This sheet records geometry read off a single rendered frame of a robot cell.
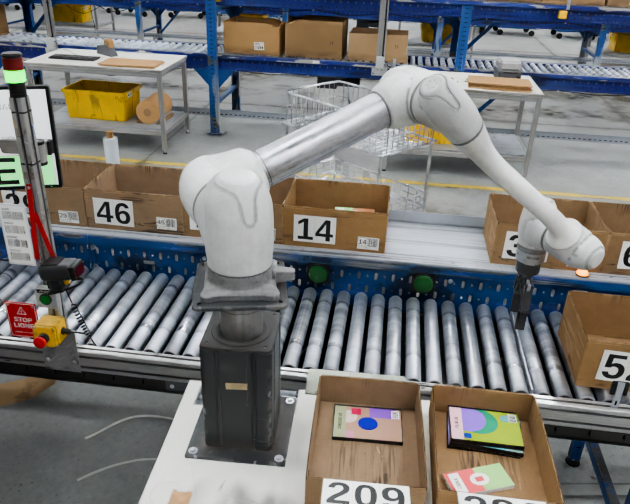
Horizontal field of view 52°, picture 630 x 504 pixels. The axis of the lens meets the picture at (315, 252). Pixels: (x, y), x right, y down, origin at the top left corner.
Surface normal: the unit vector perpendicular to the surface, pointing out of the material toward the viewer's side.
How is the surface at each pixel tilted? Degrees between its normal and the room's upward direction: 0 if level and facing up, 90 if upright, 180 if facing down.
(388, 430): 0
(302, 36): 86
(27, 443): 0
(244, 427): 90
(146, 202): 90
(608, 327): 89
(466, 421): 0
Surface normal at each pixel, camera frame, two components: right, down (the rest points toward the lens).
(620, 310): -0.15, 0.44
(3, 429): 0.04, -0.89
